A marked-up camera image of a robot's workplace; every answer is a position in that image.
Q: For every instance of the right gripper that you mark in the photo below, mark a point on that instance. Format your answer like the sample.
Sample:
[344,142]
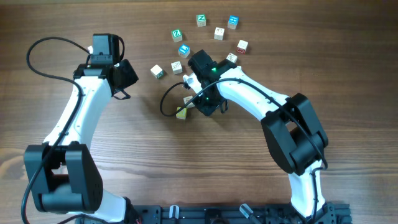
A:
[206,109]

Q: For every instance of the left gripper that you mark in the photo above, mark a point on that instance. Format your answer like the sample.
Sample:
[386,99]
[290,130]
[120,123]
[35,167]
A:
[132,76]

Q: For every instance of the blue block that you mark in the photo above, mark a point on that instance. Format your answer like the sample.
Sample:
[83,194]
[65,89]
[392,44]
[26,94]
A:
[233,22]
[184,51]

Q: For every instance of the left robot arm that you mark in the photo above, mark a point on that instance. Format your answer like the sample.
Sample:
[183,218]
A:
[63,177]

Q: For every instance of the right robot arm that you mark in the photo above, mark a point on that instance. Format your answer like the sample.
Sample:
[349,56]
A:
[294,135]

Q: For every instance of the white green block far left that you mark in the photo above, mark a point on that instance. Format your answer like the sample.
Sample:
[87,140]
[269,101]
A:
[157,71]

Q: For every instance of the yellow sided picture block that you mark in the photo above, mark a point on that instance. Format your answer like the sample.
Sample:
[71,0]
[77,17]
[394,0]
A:
[232,58]

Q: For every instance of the red M block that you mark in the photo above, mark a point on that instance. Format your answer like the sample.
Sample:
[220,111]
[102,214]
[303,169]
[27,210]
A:
[242,46]

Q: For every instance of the green Z block left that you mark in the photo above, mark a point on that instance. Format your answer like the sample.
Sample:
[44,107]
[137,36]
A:
[177,35]

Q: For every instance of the green z block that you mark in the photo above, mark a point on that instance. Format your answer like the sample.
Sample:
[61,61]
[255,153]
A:
[201,20]
[177,35]

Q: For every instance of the green Z block top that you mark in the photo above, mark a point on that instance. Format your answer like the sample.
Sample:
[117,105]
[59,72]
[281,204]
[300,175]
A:
[201,20]

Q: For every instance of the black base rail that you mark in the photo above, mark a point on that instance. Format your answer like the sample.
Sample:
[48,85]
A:
[330,213]

